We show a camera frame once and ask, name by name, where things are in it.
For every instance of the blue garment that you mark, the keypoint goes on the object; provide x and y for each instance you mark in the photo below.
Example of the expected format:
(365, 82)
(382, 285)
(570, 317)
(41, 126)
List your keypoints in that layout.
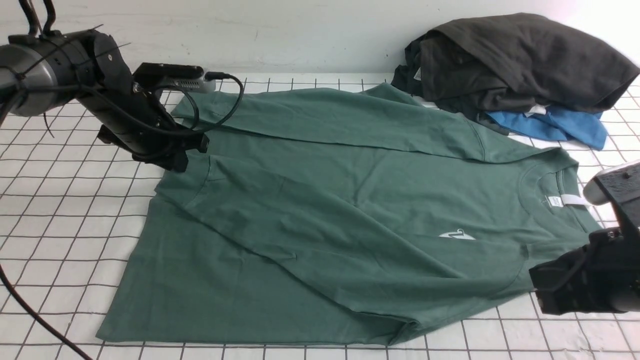
(555, 123)

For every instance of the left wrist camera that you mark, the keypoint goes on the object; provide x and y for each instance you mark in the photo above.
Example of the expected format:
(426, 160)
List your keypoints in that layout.
(180, 77)

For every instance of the dark grey garment pile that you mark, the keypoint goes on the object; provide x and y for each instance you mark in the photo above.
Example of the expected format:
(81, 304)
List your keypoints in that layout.
(513, 62)

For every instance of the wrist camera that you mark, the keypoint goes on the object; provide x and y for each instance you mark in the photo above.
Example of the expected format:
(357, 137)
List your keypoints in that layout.
(618, 186)
(180, 77)

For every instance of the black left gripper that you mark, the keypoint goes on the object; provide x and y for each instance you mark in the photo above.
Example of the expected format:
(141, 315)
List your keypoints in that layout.
(134, 119)

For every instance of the white grid tablecloth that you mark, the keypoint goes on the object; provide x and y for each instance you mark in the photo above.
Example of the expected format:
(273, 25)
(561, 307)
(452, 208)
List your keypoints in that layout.
(71, 213)

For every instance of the green long-sleeved shirt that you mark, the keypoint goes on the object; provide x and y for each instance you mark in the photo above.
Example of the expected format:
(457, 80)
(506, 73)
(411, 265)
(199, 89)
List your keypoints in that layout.
(320, 216)

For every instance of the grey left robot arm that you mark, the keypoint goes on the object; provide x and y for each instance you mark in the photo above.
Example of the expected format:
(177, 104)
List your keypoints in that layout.
(41, 73)

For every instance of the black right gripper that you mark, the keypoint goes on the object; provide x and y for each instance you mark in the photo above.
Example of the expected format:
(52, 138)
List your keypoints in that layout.
(602, 276)

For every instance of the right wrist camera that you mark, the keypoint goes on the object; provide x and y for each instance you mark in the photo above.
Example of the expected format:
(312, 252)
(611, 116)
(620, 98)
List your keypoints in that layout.
(618, 186)

